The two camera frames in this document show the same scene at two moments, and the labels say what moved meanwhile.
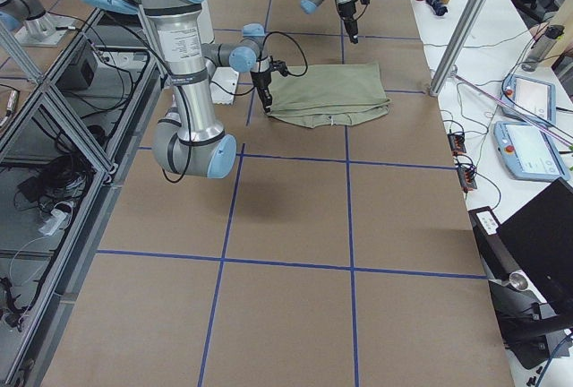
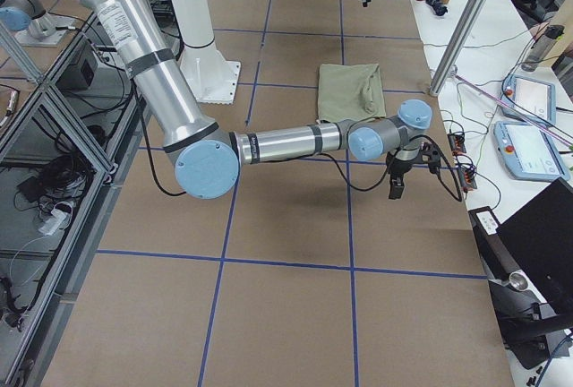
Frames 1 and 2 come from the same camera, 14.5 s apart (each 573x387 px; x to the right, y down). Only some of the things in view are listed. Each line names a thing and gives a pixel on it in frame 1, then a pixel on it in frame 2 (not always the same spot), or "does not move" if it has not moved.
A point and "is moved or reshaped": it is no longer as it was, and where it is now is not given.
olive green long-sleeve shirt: (328, 95) is moved or reshaped
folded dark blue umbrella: (433, 1) does not move
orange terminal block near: (466, 175) does not move
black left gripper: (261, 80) to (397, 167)
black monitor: (538, 240) does not move
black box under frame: (80, 73) does not move
